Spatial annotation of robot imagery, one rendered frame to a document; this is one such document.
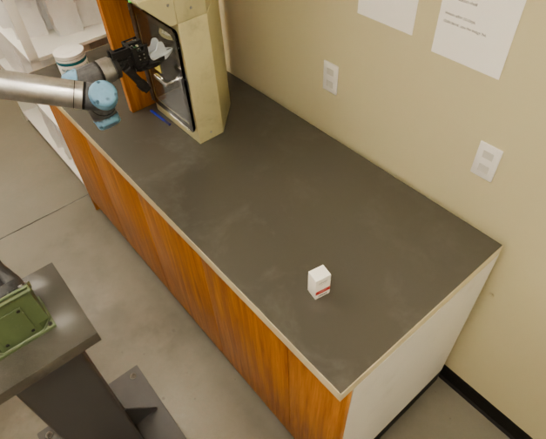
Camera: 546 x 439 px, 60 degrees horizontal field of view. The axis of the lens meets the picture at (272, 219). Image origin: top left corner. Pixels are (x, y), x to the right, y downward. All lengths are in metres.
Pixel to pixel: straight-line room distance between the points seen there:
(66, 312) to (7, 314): 0.18
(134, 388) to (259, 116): 1.32
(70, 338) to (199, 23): 1.03
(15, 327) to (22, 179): 2.26
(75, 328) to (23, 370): 0.15
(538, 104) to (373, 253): 0.59
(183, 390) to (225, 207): 1.00
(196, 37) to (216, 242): 0.67
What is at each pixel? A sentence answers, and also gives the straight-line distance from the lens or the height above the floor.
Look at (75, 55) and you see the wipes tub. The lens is 2.32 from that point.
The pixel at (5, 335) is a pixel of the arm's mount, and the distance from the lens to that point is 1.41.
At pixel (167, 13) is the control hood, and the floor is 1.45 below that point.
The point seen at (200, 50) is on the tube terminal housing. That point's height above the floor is 1.30.
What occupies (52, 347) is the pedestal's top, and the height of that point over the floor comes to 0.94.
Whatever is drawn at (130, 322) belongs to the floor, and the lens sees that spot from 2.54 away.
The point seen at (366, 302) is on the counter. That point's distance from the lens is 1.36.
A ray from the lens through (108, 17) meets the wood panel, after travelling 1.94.
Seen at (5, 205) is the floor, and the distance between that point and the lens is 3.44.
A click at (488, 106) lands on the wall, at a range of 1.43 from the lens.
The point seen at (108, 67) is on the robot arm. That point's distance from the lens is 1.57.
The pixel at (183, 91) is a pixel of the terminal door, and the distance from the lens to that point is 1.76.
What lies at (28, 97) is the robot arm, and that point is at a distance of 1.42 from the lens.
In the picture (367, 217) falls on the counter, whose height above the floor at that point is 0.94.
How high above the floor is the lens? 2.07
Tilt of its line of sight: 47 degrees down
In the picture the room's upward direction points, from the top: 3 degrees counter-clockwise
